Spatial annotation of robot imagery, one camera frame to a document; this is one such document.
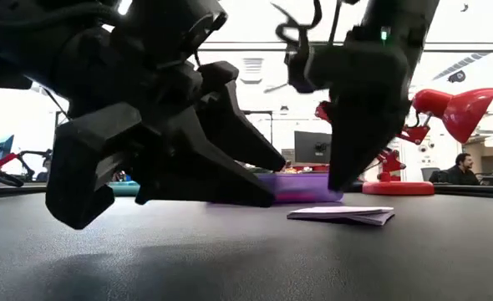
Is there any teal dish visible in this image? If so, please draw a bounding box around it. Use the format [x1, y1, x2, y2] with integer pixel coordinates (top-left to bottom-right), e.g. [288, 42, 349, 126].
[108, 180, 141, 197]

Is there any black computer monitor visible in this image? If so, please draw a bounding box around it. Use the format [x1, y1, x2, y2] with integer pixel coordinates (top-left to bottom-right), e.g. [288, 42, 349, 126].
[293, 130, 333, 165]

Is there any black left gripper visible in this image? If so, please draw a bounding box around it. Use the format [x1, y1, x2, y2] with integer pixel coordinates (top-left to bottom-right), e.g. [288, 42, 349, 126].
[33, 0, 229, 139]

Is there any person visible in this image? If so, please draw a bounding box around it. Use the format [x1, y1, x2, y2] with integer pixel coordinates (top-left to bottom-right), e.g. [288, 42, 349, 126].
[428, 152, 481, 186]

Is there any red desk lamp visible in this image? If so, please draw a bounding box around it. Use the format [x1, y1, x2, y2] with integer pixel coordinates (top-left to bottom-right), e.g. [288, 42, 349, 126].
[315, 86, 493, 196]

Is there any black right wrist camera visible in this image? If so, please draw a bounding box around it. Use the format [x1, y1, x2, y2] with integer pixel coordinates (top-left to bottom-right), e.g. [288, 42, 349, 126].
[285, 48, 332, 94]

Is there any white notepad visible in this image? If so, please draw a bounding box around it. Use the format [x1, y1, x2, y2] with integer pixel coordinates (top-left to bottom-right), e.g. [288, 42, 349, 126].
[287, 205, 396, 227]

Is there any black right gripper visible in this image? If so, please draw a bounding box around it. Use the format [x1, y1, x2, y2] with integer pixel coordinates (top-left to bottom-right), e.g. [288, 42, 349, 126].
[304, 41, 411, 191]

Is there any black ceiling spotlight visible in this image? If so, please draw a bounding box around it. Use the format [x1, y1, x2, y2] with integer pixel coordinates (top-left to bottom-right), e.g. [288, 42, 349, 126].
[447, 69, 468, 84]

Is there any purple plastic pencil case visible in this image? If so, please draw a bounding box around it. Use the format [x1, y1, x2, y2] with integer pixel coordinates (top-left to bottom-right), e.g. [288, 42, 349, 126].
[254, 172, 344, 205]

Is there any blue lit computer monitor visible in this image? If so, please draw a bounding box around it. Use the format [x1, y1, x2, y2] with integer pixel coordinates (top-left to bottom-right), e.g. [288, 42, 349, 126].
[0, 134, 16, 162]

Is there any grey office chair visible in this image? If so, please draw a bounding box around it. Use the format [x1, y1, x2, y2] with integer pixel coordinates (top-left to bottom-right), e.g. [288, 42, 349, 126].
[420, 166, 440, 183]

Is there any red background robot part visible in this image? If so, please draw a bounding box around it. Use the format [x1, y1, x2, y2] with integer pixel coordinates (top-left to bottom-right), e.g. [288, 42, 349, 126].
[0, 152, 22, 169]

